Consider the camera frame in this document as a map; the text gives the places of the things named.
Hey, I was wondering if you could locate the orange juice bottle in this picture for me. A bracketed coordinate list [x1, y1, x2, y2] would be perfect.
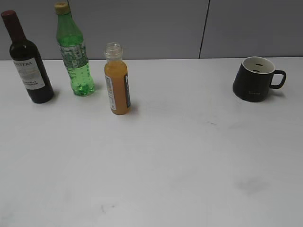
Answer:
[104, 42, 131, 115]

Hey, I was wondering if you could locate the green plastic soda bottle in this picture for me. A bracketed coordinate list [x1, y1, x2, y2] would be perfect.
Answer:
[54, 2, 95, 96]

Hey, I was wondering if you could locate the dark red wine bottle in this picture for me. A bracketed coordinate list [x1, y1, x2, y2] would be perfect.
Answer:
[1, 10, 54, 104]

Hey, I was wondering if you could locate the black mug white interior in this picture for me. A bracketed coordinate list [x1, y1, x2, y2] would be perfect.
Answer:
[232, 56, 286, 102]

